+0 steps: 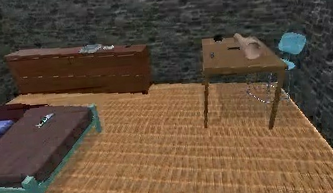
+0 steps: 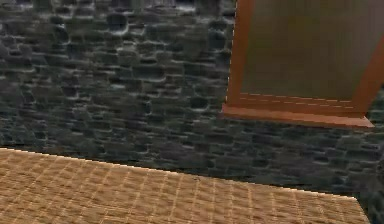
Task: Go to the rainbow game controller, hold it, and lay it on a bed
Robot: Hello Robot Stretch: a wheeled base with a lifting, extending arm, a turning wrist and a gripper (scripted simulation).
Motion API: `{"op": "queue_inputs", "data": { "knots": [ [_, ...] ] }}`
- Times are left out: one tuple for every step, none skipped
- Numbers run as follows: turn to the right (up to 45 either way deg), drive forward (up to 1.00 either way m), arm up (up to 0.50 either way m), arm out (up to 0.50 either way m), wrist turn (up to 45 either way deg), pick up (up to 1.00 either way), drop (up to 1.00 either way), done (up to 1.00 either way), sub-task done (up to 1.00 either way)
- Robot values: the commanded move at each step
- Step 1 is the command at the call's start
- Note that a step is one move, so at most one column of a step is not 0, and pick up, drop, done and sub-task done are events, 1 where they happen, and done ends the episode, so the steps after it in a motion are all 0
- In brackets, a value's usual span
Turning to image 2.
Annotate orange framed window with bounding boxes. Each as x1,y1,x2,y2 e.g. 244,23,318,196
219,0,384,129

